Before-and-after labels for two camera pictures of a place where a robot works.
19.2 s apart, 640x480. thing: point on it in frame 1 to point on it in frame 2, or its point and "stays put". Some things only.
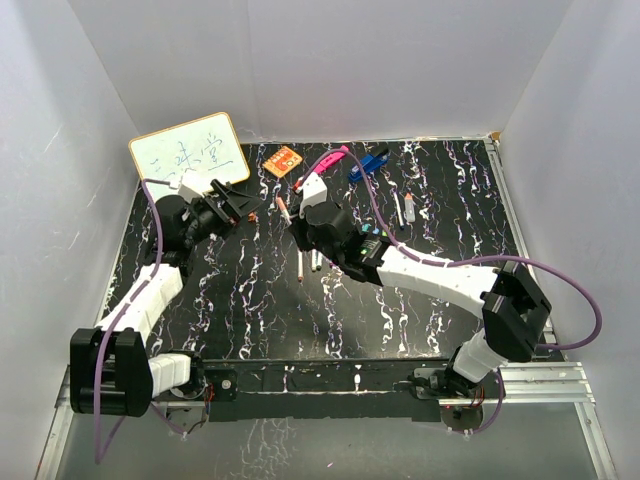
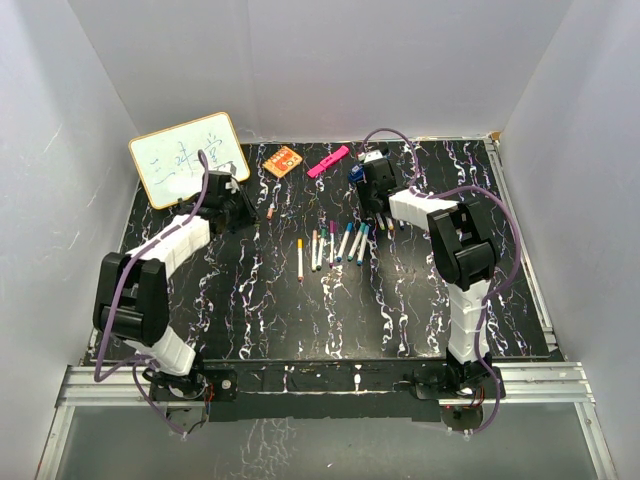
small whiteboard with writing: (193, 154) stays put
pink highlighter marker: (331, 158) stays put
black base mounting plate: (378, 390) stays put
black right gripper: (298, 226) to (363, 187)
